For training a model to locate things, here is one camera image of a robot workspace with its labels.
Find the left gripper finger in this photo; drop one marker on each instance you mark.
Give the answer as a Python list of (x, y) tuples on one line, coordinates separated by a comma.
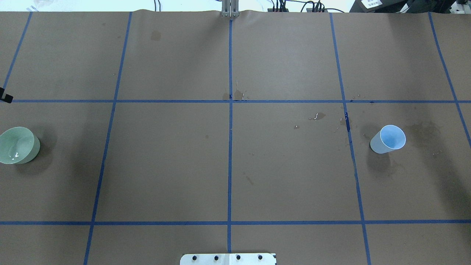
[(5, 97)]

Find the mint green bowl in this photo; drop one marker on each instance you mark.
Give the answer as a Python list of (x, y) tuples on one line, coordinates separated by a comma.
[(18, 145)]

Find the light blue plastic cup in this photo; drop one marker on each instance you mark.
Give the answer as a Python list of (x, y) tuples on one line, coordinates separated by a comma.
[(388, 139)]

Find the aluminium frame post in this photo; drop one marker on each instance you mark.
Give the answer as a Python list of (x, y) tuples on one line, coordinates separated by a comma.
[(230, 8)]

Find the white column pedestal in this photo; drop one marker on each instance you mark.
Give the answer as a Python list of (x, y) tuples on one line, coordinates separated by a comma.
[(229, 259)]

